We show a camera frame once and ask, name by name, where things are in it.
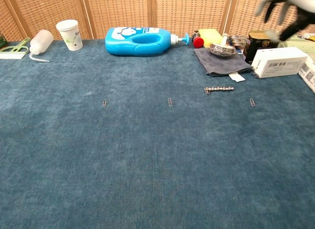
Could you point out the grey microfibre cloth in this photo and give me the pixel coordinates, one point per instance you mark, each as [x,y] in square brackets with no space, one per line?
[221,64]

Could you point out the white cardboard box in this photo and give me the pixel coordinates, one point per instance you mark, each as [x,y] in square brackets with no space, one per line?
[278,64]

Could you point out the wicker folding screen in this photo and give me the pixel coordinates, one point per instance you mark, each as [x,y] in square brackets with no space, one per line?
[123,12]

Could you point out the blue table carpet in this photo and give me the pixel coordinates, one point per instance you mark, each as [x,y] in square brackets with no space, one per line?
[147,165]

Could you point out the white squeeze wash bottle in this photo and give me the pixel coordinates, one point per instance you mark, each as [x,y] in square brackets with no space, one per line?
[41,42]

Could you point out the sage green plastic scoop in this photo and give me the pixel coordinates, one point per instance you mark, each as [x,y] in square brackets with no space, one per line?
[295,44]

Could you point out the binder clips pack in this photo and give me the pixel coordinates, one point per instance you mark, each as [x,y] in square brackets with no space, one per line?
[237,40]

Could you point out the yellow sponge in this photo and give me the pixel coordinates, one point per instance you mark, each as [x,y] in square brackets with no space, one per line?
[209,37]

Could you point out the red black small bottle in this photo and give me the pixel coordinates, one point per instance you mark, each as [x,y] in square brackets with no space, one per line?
[198,42]

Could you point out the green white hand brush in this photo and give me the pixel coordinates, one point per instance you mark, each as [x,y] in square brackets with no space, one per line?
[12,54]

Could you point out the long pastel tissue pack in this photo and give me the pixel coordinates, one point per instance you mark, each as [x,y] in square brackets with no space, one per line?
[308,75]

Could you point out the gold black meat tin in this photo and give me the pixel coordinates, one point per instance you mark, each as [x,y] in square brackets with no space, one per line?
[261,48]

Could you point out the white paper cup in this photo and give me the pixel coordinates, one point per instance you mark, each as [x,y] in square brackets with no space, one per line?
[71,37]

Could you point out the gold snack packet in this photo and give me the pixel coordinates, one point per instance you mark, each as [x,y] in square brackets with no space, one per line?
[310,37]

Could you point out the blue detergent pump bottle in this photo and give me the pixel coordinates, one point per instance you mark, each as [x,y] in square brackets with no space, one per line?
[118,46]

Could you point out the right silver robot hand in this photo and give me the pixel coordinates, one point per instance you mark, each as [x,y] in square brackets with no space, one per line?
[305,7]

